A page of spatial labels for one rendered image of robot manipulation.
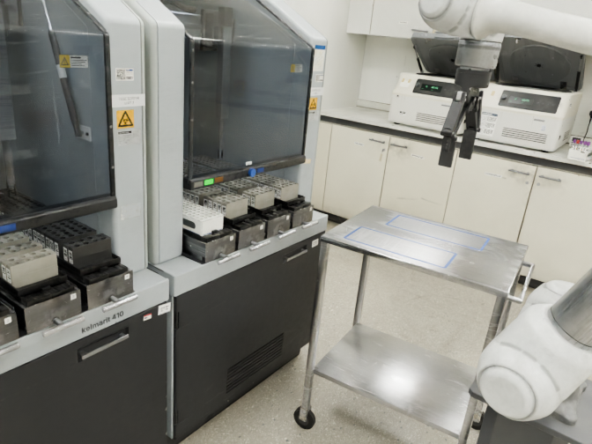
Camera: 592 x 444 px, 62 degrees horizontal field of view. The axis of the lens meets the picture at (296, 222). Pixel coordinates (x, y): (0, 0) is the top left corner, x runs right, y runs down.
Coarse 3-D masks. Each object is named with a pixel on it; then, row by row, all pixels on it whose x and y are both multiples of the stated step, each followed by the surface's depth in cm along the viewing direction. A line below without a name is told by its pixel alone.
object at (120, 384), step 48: (96, 0) 120; (144, 144) 136; (144, 192) 140; (144, 240) 145; (144, 288) 138; (48, 336) 118; (96, 336) 129; (144, 336) 143; (0, 384) 111; (48, 384) 122; (96, 384) 134; (144, 384) 149; (0, 432) 115; (48, 432) 126; (96, 432) 139; (144, 432) 155
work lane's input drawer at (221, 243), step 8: (184, 232) 160; (192, 232) 158; (216, 232) 160; (224, 232) 161; (232, 232) 163; (184, 240) 159; (192, 240) 157; (200, 240) 155; (208, 240) 155; (216, 240) 157; (224, 240) 160; (232, 240) 163; (192, 248) 158; (200, 248) 156; (208, 248) 155; (216, 248) 158; (224, 248) 161; (232, 248) 165; (208, 256) 156; (216, 256) 159; (224, 256) 159; (232, 256) 159
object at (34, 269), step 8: (32, 256) 119; (40, 256) 120; (48, 256) 120; (8, 264) 114; (16, 264) 114; (24, 264) 116; (32, 264) 117; (40, 264) 119; (48, 264) 121; (56, 264) 123; (8, 272) 114; (16, 272) 115; (24, 272) 116; (32, 272) 118; (40, 272) 120; (48, 272) 121; (56, 272) 123; (8, 280) 115; (16, 280) 115; (24, 280) 117; (32, 280) 118; (40, 280) 120; (16, 288) 116
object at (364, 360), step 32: (352, 224) 178; (384, 224) 181; (416, 224) 184; (320, 256) 167; (384, 256) 154; (416, 256) 155; (448, 256) 158; (480, 256) 160; (512, 256) 163; (320, 288) 171; (480, 288) 141; (512, 288) 178; (320, 320) 177; (352, 352) 196; (384, 352) 198; (416, 352) 200; (352, 384) 178; (384, 384) 180; (416, 384) 181; (448, 384) 183; (416, 416) 166; (448, 416) 167; (480, 416) 198
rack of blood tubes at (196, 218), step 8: (184, 200) 172; (184, 208) 164; (192, 208) 166; (200, 208) 167; (184, 216) 159; (192, 216) 160; (200, 216) 160; (208, 216) 160; (216, 216) 160; (184, 224) 167; (192, 224) 167; (200, 224) 155; (208, 224) 157; (216, 224) 160; (200, 232) 156; (208, 232) 158
